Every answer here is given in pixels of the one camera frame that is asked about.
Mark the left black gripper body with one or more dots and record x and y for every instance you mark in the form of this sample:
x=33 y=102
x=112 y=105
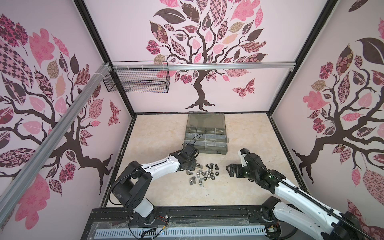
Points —
x=191 y=166

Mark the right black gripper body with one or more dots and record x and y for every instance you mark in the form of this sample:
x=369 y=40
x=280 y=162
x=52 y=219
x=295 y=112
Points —
x=251 y=175

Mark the silver wing nut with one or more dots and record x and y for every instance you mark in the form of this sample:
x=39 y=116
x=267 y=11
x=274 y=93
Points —
x=201 y=183
x=192 y=181

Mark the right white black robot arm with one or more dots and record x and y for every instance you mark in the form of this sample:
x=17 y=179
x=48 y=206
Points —
x=292 y=205

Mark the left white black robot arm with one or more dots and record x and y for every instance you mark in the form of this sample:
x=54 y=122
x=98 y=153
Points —
x=131 y=186

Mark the grey plastic compartment organizer box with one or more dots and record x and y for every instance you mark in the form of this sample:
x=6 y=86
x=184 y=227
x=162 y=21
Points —
x=207 y=132

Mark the white slotted cable duct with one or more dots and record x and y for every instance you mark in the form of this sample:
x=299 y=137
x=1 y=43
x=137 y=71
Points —
x=179 y=232

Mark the aluminium rail on back wall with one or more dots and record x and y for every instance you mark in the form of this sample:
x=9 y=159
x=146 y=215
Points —
x=212 y=66

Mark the aluminium rail on wall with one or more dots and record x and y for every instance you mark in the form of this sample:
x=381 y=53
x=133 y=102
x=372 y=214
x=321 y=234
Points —
x=212 y=66
x=23 y=180

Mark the black wire mesh basket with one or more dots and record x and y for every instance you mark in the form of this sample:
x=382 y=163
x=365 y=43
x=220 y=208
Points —
x=138 y=77

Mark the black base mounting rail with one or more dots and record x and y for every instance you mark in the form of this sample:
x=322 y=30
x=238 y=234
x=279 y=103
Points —
x=251 y=213

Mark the aluminium rail on left wall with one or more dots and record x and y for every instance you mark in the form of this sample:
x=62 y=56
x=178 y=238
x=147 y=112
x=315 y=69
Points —
x=23 y=180

